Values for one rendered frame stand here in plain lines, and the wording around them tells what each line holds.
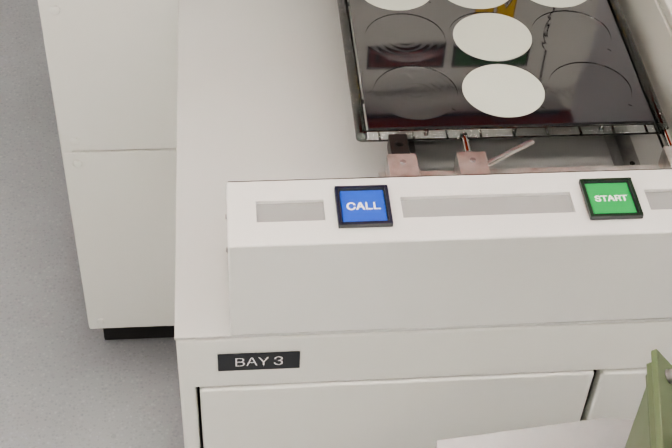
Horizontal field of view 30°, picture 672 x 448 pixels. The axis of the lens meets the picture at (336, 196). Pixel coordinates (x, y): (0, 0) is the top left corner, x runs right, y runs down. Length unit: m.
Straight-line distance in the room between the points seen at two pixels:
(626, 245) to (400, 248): 0.24
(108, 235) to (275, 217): 0.89
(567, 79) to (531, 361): 0.36
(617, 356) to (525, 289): 0.18
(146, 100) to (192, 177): 0.43
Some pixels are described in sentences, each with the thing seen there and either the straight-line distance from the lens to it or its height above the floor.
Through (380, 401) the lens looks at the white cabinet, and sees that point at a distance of 1.47.
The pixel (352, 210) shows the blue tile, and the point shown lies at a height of 0.96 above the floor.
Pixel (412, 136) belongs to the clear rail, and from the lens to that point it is 1.47.
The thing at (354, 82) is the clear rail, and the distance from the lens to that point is 1.53.
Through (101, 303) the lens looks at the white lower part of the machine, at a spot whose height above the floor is 0.15.
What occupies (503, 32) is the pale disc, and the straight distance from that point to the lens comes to 1.64.
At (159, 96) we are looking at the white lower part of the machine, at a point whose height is 0.63.
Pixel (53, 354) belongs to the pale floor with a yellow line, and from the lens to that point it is 2.42.
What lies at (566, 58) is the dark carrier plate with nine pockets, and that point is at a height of 0.90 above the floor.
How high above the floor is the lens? 1.88
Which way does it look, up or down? 45 degrees down
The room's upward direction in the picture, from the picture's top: 3 degrees clockwise
